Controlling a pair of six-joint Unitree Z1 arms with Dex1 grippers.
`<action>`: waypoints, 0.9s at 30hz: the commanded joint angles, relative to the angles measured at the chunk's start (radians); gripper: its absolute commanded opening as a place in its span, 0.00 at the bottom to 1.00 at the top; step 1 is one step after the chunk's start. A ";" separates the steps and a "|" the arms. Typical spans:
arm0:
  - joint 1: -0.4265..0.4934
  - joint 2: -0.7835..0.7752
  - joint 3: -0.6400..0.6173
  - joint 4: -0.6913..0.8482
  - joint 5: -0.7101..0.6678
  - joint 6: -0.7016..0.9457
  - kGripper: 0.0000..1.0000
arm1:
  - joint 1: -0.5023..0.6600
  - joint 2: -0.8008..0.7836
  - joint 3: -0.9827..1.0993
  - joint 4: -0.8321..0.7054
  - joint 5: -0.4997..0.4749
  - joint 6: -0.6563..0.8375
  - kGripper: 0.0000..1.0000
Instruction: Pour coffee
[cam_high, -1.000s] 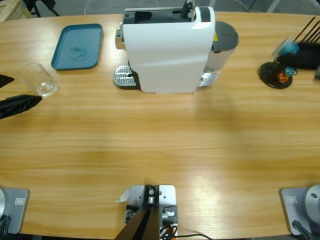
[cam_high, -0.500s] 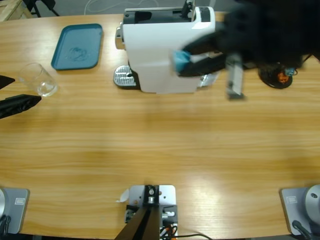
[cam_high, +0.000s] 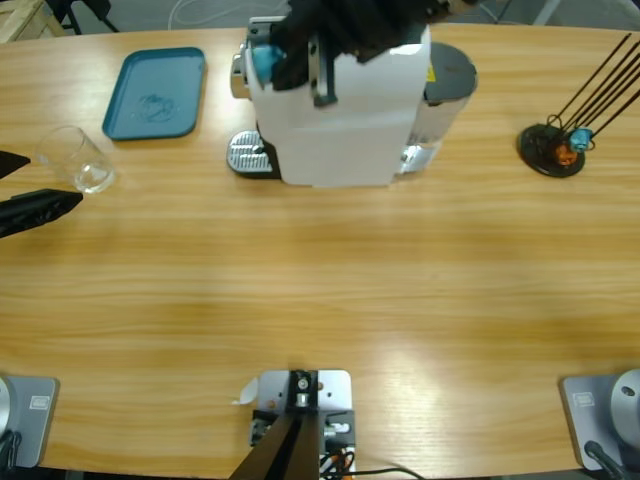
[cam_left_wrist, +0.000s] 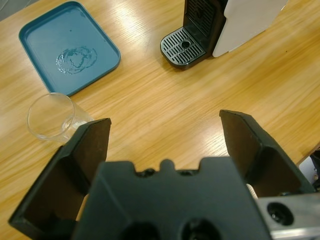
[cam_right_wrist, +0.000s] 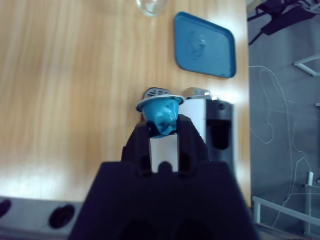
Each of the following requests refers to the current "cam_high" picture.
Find clear water tank dark lid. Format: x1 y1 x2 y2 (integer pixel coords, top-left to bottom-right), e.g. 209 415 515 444
398 42 479 176

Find clear drinking glass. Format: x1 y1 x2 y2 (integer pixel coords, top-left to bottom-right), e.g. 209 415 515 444
33 125 117 195

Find teal plastic tray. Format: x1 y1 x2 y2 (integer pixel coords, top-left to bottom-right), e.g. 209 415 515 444
101 46 208 142

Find blue coffee capsule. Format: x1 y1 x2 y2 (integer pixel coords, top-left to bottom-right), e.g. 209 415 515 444
252 43 285 84
569 127 594 153

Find white paper tag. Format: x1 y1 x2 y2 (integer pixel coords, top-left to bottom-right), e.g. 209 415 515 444
229 377 260 406

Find orange cable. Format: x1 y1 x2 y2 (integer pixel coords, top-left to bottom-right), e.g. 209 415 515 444
319 447 357 474

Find black cable by mount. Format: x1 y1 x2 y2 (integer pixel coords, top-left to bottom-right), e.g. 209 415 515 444
349 467 426 480

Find white capsule coffee machine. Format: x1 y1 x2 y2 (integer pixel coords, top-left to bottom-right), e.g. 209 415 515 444
229 14 432 190

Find metal drip tray grille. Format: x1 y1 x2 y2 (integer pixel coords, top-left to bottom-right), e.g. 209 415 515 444
227 130 275 176

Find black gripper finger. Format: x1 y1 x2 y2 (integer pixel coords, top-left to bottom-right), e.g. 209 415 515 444
0 188 84 240
0 150 32 181

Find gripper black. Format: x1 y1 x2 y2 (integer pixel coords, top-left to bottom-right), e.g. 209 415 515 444
271 0 436 107

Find light grey frame leg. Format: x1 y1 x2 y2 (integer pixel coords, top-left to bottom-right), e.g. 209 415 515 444
530 0 562 26

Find black base cable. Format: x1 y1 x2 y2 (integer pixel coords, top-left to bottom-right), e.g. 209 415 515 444
583 439 626 480
0 429 24 471

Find dark mount post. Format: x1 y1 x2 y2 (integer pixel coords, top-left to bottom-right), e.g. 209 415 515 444
228 369 321 480

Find black capsule holder with rods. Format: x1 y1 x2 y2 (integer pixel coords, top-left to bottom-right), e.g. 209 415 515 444
517 32 640 177

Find black stand legs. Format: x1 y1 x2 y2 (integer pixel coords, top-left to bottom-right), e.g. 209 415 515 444
47 0 121 35

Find white mount block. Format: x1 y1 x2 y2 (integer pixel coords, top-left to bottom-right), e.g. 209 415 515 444
249 368 359 474

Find grey base plate with disc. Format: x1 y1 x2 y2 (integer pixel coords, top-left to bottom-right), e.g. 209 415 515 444
0 375 61 470
558 368 640 471

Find wooden crate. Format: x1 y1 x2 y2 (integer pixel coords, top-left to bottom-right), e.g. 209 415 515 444
0 0 66 45

